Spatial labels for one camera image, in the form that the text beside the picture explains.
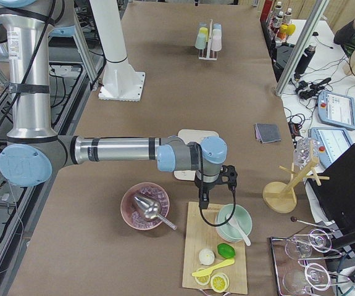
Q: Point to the yellow plastic knife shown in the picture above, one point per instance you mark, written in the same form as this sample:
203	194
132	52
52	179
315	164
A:
209	270

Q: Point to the upper teach pendant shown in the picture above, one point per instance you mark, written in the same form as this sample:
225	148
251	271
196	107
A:
336	109

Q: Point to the left lemon slice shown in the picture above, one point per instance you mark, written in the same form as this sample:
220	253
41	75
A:
203	280

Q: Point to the lower wine glass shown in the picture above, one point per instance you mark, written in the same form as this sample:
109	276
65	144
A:
310	280

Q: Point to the white garlic bulb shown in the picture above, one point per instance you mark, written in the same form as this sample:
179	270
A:
206	256

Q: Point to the pink bowl with ice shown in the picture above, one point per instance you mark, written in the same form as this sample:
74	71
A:
131	215

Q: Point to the black water bottle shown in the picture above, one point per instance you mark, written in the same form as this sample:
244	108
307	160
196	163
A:
305	58

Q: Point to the white pedestal column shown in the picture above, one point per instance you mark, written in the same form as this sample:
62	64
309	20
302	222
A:
120	80

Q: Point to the metal ice scoop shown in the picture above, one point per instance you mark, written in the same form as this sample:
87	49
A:
150	209

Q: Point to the folded grey cloth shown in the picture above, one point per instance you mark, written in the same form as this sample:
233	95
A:
267	133

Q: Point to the white wire cup rack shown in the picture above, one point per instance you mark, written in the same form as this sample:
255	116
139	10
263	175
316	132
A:
207	53

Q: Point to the teach pendant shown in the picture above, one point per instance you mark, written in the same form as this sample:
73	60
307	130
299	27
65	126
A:
336	109
333	143

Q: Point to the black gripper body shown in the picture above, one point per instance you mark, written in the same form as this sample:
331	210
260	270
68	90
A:
205	186

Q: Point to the clear glass cup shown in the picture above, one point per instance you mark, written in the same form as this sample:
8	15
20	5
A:
305	149

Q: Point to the wooden cup tree stand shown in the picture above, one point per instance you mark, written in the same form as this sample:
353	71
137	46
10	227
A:
281	197

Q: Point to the lemon slice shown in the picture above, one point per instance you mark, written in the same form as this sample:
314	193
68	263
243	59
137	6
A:
203	280
219	282

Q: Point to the wine glass rack tray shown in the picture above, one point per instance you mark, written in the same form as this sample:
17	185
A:
299	264

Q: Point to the green lime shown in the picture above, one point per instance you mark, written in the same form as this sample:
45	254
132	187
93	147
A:
226	251

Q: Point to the upper wine glass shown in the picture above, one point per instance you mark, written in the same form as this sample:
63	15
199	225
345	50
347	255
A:
300	246

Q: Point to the black monitor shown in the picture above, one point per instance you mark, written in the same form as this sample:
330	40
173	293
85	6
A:
337	195

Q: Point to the blue plastic cup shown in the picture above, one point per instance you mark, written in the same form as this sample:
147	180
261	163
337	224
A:
217	26

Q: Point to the aluminium frame post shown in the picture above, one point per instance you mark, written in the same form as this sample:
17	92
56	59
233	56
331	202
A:
303	40

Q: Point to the cream rabbit tray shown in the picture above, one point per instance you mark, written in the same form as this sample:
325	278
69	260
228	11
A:
190	135

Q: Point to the green plastic cup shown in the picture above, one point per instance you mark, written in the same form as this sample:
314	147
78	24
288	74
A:
201	41

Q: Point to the bamboo cutting board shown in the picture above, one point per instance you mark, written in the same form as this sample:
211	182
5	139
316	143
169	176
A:
199	236

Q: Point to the lower teach pendant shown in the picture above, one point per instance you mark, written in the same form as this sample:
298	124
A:
333	143

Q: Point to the white soup spoon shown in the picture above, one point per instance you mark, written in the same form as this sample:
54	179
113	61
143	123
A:
233	222

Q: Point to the right lemon slice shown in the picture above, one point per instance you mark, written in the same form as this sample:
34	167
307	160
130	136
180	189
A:
219	282

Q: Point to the pink plastic cup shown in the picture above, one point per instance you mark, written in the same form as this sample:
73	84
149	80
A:
216	43

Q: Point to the yellow plastic cup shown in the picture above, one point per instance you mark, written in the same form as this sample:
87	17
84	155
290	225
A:
203	30

